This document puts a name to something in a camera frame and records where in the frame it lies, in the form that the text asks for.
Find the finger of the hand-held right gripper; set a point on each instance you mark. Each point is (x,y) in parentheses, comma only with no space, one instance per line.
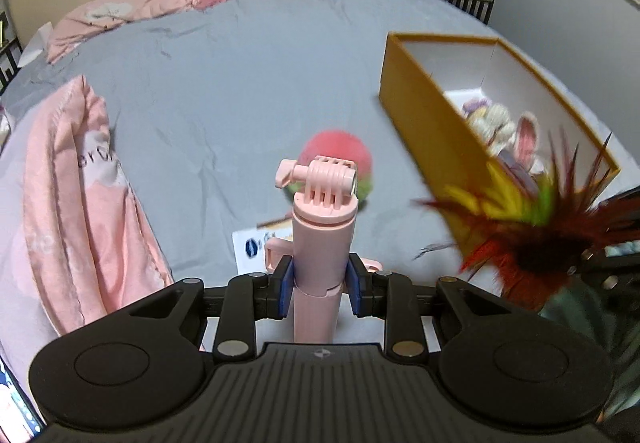
(620,268)
(622,205)

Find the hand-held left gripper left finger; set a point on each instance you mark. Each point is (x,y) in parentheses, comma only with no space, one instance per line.
(286,285)

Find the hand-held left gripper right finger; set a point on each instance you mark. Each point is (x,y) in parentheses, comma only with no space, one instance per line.
(352,285)

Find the pink selfie stick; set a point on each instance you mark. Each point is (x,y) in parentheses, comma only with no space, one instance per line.
(320,243)

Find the colourful feather toy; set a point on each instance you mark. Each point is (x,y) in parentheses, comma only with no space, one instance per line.
(530,253)

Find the crochet flower doll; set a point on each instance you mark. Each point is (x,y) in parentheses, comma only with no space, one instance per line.
(492,123)

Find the orange cardboard box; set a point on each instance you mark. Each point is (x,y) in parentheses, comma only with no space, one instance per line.
(425,123)

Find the white card with blue logo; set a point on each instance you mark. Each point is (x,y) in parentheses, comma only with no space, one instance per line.
(250,248)

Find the thin wooden stick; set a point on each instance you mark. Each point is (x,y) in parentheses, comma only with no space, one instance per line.
(272,221)

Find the pink bunny ear plush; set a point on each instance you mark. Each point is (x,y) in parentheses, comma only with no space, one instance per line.
(527,138)

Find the pink fluffy ball plush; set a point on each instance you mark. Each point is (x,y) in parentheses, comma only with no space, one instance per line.
(330,143)

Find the grey bed sheet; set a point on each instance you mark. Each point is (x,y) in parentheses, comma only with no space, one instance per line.
(225,88)

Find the pale pink quilt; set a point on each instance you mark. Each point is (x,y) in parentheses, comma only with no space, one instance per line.
(75,203)

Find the smartphone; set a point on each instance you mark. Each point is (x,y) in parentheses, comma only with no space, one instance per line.
(15,403)

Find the pale pink printed pillow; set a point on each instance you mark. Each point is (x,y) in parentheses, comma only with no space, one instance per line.
(110,13)

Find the black frame bedside cabinet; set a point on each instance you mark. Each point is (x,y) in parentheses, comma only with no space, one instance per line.
(9,58)

